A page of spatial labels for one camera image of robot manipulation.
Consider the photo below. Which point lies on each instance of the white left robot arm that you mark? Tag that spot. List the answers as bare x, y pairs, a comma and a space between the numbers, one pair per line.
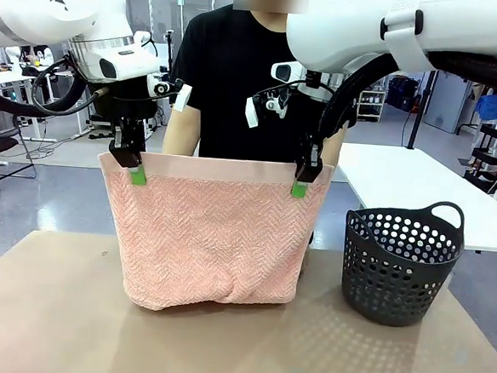
52, 6

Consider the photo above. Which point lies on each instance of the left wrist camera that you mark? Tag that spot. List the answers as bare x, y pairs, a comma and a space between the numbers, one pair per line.
161, 88

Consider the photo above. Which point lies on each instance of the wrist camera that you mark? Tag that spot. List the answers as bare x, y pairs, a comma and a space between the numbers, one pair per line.
161, 88
271, 105

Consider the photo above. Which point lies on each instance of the large white table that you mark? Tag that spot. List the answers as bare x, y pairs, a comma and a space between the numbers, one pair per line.
403, 176

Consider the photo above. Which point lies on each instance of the black utility cart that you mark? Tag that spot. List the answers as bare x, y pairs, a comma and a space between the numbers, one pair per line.
488, 143

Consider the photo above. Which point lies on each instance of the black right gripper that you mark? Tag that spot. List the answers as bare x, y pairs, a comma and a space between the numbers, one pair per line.
311, 144

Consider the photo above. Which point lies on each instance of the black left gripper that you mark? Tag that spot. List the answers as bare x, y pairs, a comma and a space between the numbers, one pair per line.
132, 110

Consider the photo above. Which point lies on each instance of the black luggage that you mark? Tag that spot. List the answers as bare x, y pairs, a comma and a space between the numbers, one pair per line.
402, 95

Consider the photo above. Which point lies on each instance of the pink terry towel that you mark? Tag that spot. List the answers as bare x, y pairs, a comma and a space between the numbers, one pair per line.
211, 235

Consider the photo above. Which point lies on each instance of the black tripod stand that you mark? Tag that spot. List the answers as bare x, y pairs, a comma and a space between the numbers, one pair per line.
420, 113

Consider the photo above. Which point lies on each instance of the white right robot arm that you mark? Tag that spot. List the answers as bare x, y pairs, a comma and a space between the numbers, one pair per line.
370, 24

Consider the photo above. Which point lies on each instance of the white shoe rack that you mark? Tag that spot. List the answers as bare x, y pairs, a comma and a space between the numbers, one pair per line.
371, 103

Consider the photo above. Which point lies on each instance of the black camera stand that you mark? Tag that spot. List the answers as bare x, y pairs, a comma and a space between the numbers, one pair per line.
169, 53

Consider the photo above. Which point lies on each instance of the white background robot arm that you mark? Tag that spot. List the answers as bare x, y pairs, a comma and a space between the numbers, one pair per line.
141, 38

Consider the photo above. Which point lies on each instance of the white desk with seated person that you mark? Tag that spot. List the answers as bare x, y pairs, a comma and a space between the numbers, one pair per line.
8, 79

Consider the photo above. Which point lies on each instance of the grey cabinet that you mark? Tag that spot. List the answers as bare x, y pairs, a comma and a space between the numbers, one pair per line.
450, 106

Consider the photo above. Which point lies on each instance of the black power strip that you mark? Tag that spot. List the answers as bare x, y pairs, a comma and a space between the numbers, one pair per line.
100, 135

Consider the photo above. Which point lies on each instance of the black perforated plastic basket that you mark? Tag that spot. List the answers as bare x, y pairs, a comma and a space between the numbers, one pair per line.
394, 299

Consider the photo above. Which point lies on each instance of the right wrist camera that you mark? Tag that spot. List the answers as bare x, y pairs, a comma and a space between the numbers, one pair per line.
271, 105

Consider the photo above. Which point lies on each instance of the person in black t-shirt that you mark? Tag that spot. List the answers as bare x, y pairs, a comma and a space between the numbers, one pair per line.
230, 87

